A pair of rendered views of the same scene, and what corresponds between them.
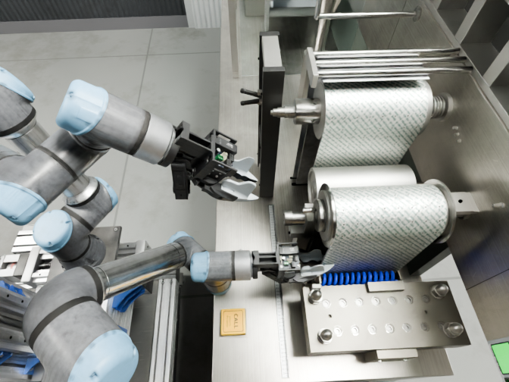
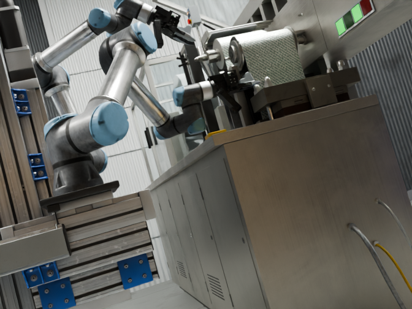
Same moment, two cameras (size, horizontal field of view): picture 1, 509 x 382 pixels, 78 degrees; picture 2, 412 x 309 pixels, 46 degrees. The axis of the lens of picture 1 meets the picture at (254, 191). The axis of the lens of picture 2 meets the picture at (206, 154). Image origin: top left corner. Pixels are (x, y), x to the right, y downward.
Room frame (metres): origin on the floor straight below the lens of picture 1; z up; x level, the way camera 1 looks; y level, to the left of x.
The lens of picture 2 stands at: (-1.59, 0.48, 0.71)
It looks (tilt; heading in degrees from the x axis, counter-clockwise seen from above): 5 degrees up; 348
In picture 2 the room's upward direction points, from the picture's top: 16 degrees counter-clockwise
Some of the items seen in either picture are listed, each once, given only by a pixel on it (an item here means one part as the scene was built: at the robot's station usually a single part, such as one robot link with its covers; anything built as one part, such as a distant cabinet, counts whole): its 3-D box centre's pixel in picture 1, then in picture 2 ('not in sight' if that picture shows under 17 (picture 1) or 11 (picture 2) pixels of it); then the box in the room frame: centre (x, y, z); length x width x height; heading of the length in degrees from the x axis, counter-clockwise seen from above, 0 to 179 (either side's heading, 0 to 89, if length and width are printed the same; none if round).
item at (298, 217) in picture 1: (296, 237); (238, 102); (0.38, -0.12, 1.05); 0.06 x 0.05 x 0.31; 93
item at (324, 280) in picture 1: (358, 278); not in sight; (0.27, -0.29, 1.03); 0.21 x 0.04 x 0.03; 93
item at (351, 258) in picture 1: (367, 259); (277, 73); (0.29, -0.29, 1.11); 0.23 x 0.01 x 0.18; 93
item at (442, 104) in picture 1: (430, 107); not in sight; (0.61, -0.44, 1.33); 0.07 x 0.07 x 0.07; 3
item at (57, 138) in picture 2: not in sight; (67, 139); (-0.08, 0.57, 0.98); 0.13 x 0.12 x 0.14; 50
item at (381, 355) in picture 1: (389, 356); (320, 91); (0.08, -0.35, 0.96); 0.10 x 0.03 x 0.11; 93
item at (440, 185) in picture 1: (434, 211); (289, 42); (0.35, -0.42, 1.25); 0.15 x 0.01 x 0.15; 3
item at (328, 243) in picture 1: (325, 214); (236, 54); (0.34, -0.16, 1.25); 0.15 x 0.01 x 0.15; 3
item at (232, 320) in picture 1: (233, 321); (216, 135); (0.17, 0.06, 0.91); 0.07 x 0.07 x 0.02; 3
